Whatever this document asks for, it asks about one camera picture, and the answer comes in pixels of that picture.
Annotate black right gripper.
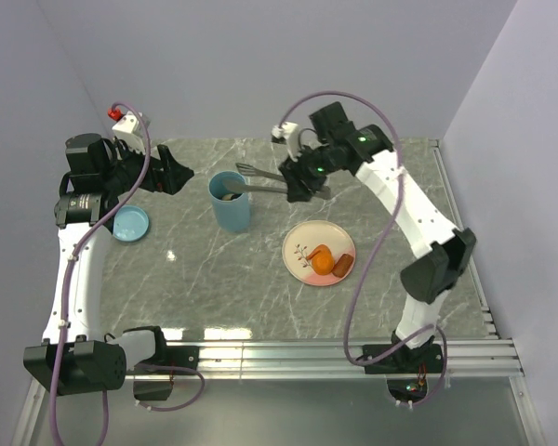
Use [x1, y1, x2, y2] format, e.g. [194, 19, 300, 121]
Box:
[279, 141, 339, 203]

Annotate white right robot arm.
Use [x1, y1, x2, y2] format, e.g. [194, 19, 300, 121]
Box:
[272, 101, 476, 372]

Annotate steel serving tongs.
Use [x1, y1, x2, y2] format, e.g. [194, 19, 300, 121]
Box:
[220, 162, 332, 201]

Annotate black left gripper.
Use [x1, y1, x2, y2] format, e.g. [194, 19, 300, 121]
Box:
[102, 137, 193, 196]

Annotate light blue cylindrical container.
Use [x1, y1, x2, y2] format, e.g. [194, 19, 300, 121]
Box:
[208, 171, 250, 232]

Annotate brown grilled meat piece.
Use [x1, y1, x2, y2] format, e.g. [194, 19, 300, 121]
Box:
[331, 254, 354, 278]

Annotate light blue round lid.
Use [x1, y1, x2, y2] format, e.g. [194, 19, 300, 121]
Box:
[113, 205, 150, 243]

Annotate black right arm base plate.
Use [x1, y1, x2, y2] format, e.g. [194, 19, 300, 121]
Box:
[364, 344, 444, 374]

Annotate pink round plate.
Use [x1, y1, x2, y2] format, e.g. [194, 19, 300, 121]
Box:
[282, 220, 356, 287]

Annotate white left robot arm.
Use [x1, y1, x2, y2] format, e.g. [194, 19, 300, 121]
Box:
[23, 133, 194, 396]

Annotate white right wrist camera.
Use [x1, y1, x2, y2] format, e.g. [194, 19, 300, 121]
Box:
[271, 122, 300, 162]

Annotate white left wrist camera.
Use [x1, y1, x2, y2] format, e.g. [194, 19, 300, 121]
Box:
[107, 108, 145, 154]

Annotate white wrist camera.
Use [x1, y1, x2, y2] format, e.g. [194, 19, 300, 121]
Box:
[107, 108, 145, 154]
[271, 122, 300, 162]

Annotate orange fried shrimp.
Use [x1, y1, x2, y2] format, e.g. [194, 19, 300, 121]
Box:
[306, 244, 332, 260]

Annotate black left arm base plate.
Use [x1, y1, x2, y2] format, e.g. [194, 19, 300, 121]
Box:
[137, 345, 200, 375]

